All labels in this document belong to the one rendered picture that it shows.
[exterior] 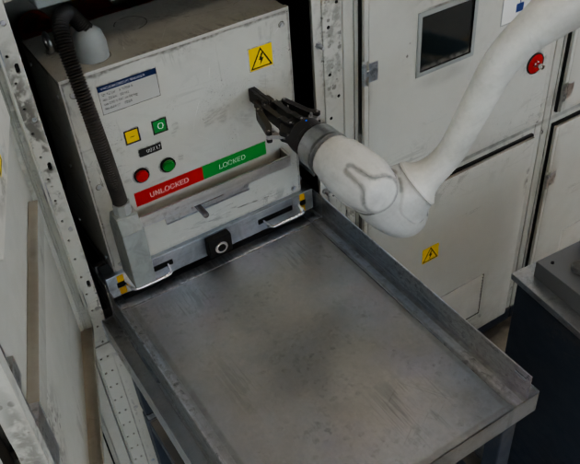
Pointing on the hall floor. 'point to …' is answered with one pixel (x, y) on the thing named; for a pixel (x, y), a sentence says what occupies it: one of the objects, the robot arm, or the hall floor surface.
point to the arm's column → (554, 388)
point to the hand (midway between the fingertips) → (260, 99)
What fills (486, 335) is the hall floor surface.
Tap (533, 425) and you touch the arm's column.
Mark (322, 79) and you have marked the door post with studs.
